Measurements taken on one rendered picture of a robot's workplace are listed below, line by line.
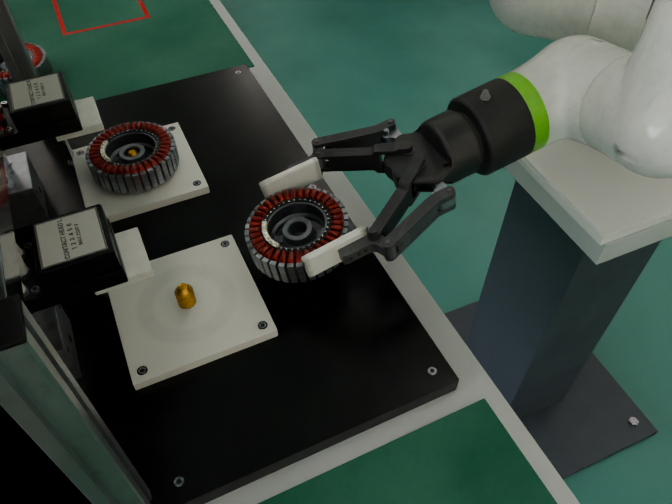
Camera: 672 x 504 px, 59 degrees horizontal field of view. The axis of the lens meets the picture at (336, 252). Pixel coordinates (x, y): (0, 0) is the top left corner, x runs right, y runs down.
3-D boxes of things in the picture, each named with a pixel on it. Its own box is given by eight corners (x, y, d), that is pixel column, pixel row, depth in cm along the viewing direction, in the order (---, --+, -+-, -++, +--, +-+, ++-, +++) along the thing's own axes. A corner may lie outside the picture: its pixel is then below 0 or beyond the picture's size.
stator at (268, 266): (325, 192, 69) (321, 169, 66) (369, 257, 63) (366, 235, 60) (237, 231, 67) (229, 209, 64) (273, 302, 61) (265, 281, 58)
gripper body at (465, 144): (486, 186, 65) (413, 223, 64) (445, 142, 70) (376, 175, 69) (488, 136, 59) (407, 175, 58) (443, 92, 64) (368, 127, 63)
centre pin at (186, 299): (193, 292, 64) (188, 276, 62) (198, 305, 63) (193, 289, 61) (176, 298, 64) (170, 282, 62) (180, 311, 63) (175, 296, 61)
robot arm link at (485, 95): (486, 56, 64) (540, 101, 58) (484, 136, 73) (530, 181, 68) (438, 79, 63) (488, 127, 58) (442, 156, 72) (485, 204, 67)
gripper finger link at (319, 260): (366, 242, 61) (370, 247, 60) (306, 273, 60) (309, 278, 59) (362, 224, 58) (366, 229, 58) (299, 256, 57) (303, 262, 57)
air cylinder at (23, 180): (42, 182, 78) (26, 149, 73) (50, 219, 73) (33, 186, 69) (1, 194, 76) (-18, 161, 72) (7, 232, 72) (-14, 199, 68)
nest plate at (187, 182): (179, 128, 85) (177, 121, 84) (210, 193, 76) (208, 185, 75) (72, 156, 81) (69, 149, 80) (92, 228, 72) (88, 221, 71)
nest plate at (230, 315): (232, 240, 71) (231, 233, 70) (278, 336, 62) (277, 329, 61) (106, 282, 67) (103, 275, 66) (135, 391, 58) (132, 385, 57)
